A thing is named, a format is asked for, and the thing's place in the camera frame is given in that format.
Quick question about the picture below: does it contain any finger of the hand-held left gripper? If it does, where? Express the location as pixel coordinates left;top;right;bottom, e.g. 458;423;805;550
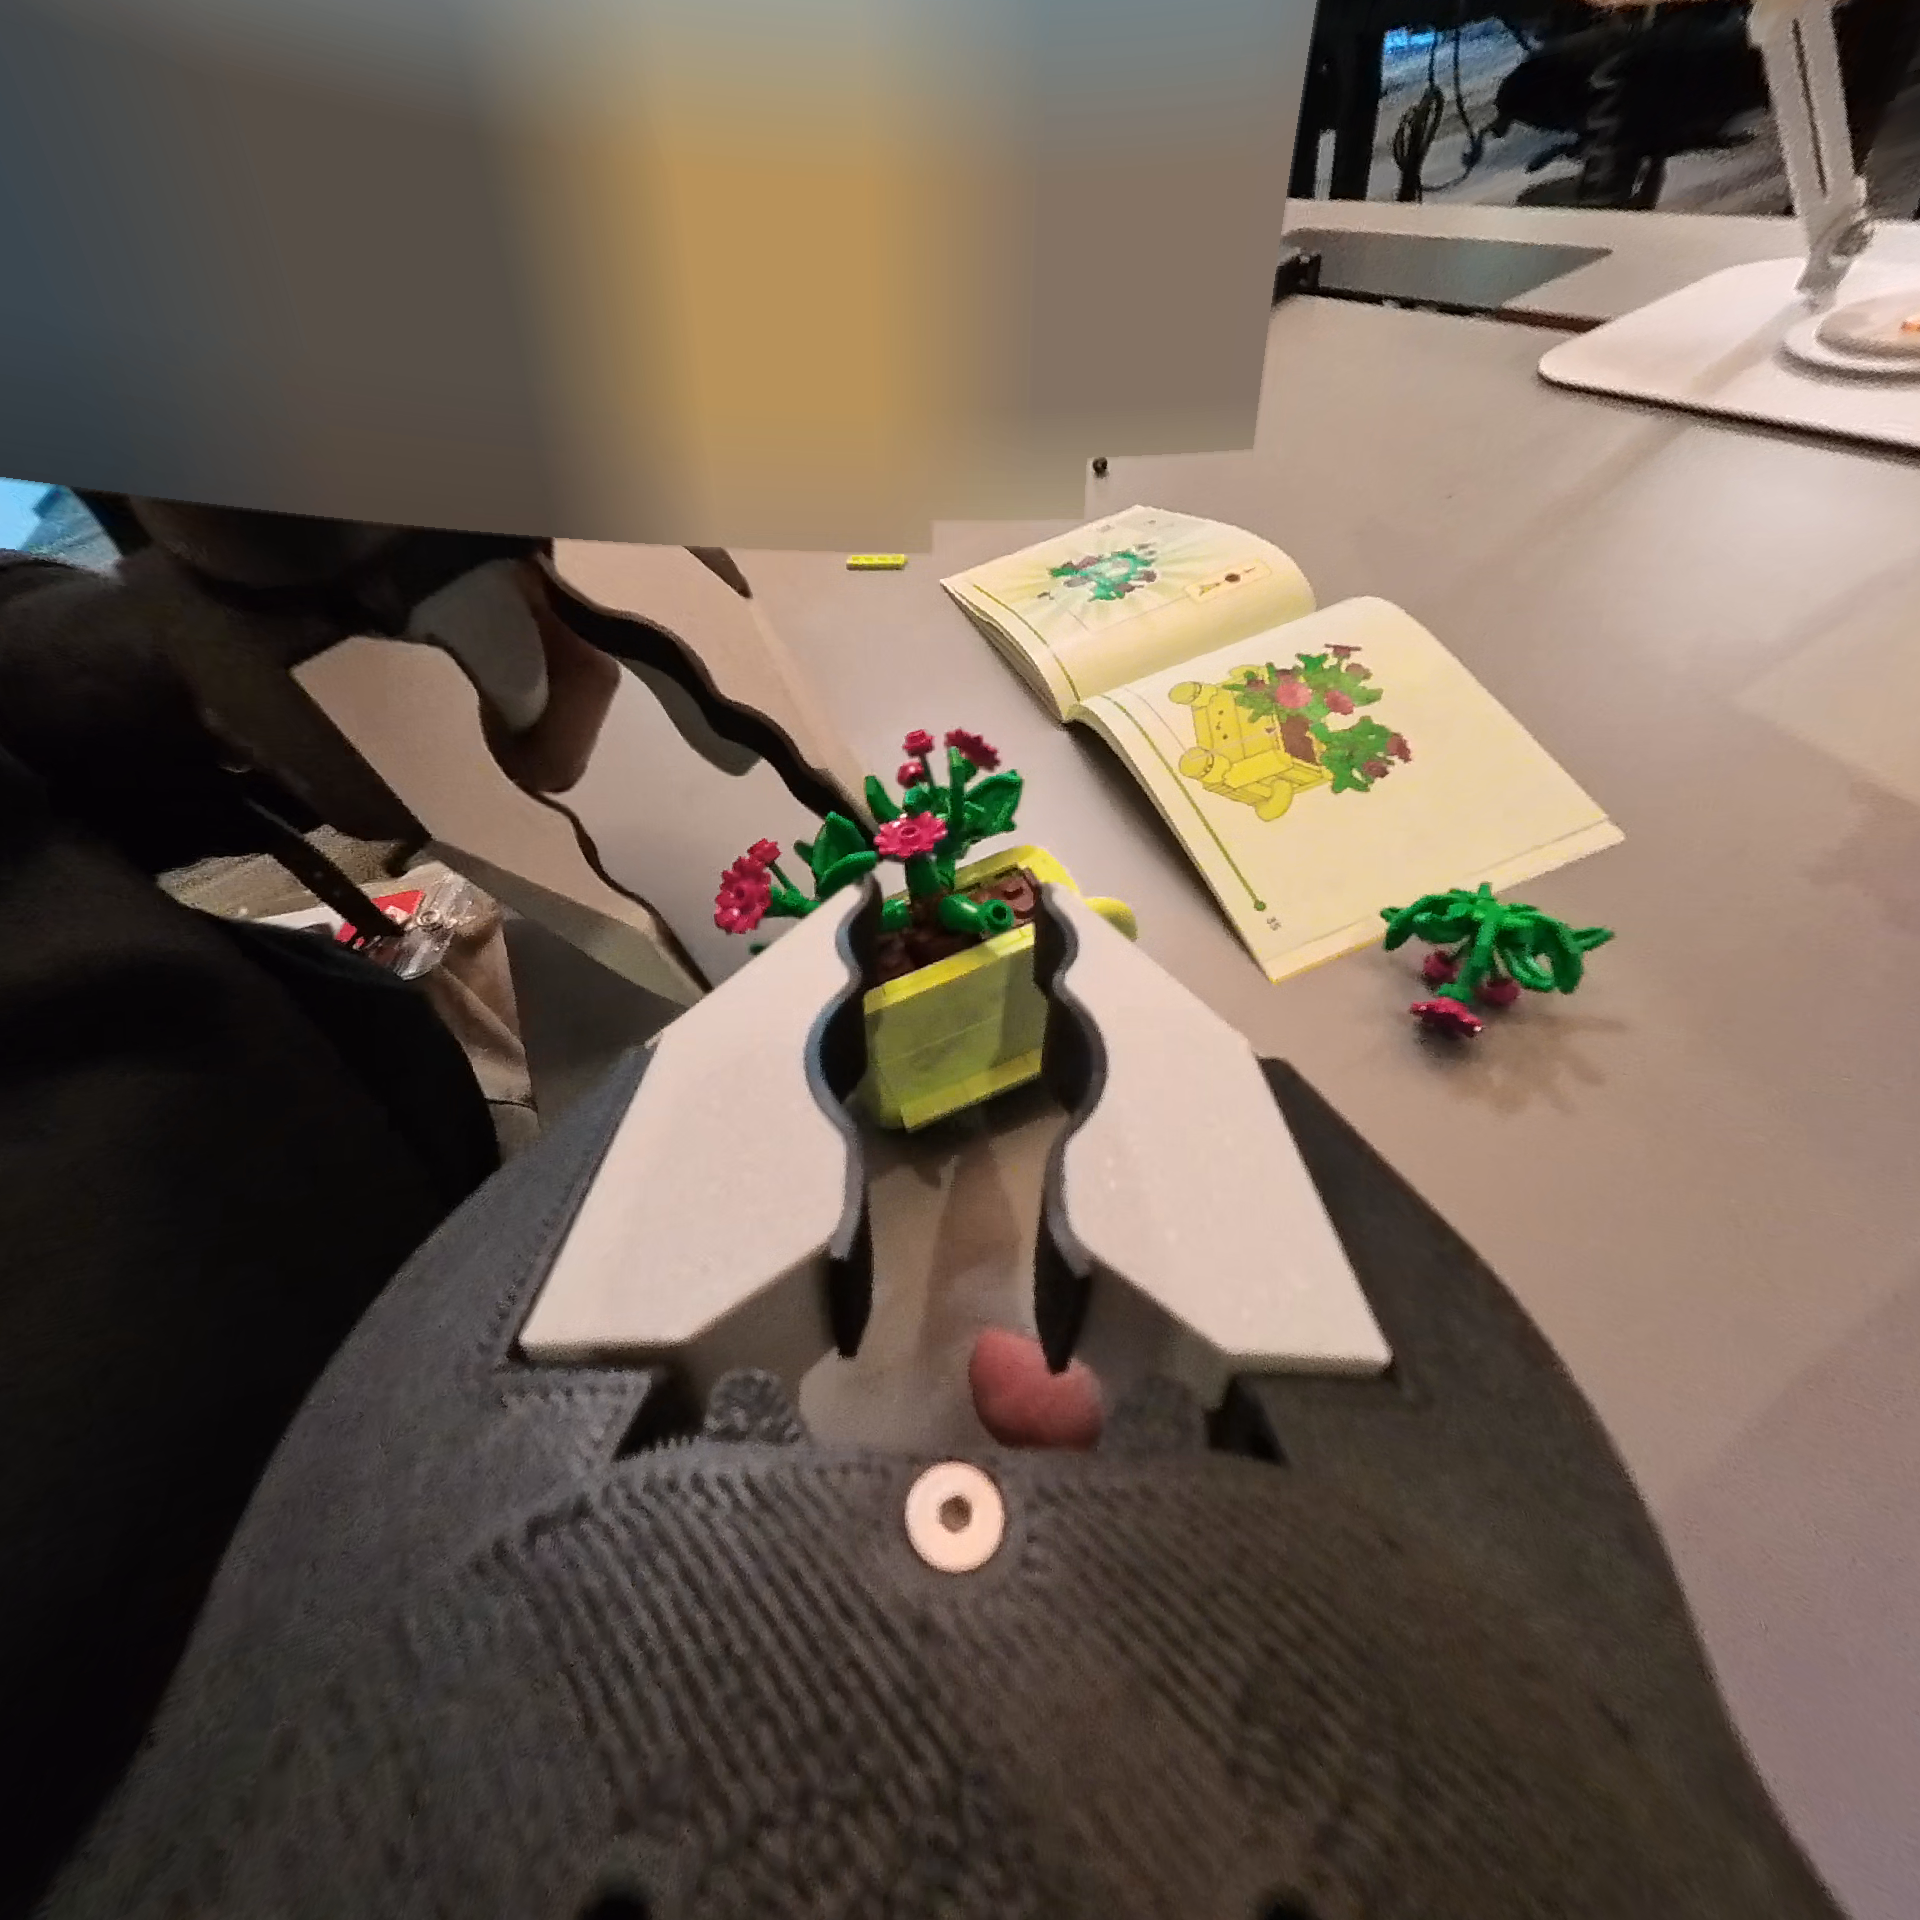
293;631;710;1009
536;540;876;839

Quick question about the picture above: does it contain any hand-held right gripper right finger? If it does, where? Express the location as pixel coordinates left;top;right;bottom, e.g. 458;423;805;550
1035;882;1396;1420

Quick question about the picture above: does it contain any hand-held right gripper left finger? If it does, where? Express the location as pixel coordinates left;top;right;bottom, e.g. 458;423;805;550
515;873;890;1404

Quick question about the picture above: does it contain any yellow brick flower planter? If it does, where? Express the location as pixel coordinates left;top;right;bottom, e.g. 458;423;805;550
710;726;1135;1134

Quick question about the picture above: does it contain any green flower sprig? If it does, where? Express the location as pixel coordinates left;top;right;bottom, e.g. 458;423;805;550
1381;882;1615;1040

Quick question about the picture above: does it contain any person's left hand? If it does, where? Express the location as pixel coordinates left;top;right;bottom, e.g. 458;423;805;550
510;598;624;798

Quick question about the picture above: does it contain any person's right hand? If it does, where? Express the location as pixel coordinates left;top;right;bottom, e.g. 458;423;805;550
967;1328;1104;1449

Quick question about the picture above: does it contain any clear plastic parts bag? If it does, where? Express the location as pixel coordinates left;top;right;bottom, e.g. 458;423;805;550
322;882;471;981

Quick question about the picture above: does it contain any open instruction booklet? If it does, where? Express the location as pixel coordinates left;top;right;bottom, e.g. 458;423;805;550
939;506;1626;984

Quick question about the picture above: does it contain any white desk lamp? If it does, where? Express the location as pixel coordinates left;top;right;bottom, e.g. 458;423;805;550
1536;0;1920;452

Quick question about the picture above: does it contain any black office chair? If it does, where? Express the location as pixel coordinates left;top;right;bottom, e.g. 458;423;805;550
1486;15;1779;213

